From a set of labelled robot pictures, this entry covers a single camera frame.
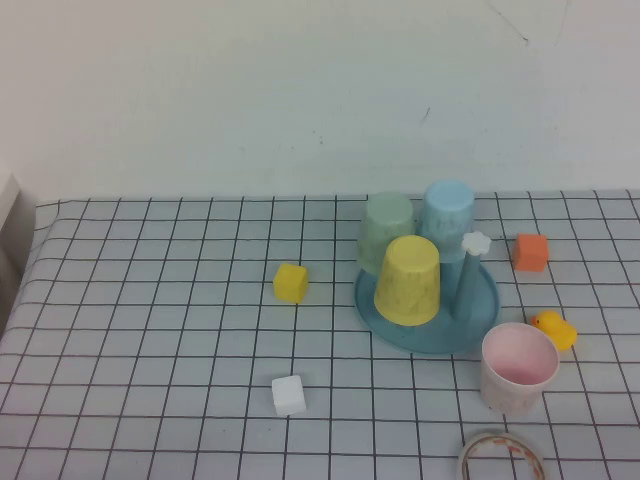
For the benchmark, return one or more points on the pink plastic cup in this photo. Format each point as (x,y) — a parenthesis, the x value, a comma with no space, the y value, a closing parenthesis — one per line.
(505,395)

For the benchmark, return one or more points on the green plastic cup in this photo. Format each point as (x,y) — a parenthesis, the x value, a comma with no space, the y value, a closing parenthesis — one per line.
(382,225)

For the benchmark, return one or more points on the yellow plastic cup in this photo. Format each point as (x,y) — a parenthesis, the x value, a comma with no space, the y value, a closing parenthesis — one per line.
(407,285)

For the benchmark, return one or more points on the light blue plastic cup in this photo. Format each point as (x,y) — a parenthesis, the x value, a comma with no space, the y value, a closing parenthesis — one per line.
(447,210)

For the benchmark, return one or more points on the blue cup stand with pegs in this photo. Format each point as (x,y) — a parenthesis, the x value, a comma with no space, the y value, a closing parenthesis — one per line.
(425,340)

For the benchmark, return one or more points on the yellow cube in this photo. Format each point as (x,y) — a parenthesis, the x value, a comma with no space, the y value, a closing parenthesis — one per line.
(290,282)

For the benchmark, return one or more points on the white cube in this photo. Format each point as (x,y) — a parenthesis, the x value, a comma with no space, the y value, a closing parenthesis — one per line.
(288,396)

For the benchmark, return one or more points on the orange cube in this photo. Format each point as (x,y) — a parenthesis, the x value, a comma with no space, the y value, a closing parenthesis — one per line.
(531,252)

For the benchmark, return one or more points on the yellow rubber duck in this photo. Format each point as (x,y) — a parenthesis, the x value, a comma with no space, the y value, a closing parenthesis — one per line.
(556,330)

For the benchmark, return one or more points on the white tape roll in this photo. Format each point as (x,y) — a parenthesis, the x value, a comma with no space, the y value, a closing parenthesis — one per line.
(472,447)

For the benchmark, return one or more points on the white box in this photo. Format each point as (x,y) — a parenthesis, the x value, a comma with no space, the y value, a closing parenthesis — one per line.
(7,200)

